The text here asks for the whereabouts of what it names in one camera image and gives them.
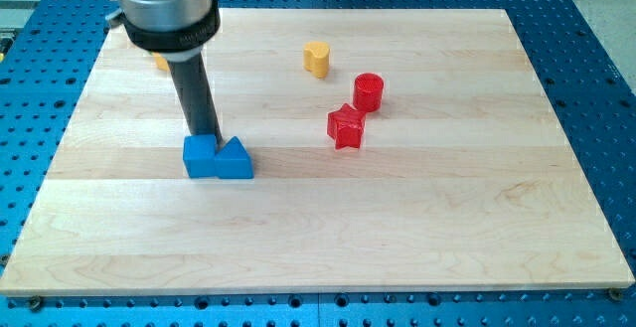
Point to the blue triangle block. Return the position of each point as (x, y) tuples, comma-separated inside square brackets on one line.
[(233, 161)]

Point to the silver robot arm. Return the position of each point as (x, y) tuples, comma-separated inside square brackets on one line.
[(175, 29)]

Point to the red star block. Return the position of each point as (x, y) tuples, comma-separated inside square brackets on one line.
[(346, 126)]

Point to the light wooden board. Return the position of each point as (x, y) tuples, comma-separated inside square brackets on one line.
[(464, 180)]

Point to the red cylinder block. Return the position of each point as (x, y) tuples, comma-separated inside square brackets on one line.
[(368, 92)]

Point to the yellow heart block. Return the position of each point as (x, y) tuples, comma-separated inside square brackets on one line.
[(316, 59)]

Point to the blue cube block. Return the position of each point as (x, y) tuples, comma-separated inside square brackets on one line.
[(199, 153)]

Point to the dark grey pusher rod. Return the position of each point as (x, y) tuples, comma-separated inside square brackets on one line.
[(193, 89)]

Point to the yellow block behind rod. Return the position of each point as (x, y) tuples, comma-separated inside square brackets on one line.
[(160, 62)]

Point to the blue perforated table plate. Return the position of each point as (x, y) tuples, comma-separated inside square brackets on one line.
[(51, 59)]

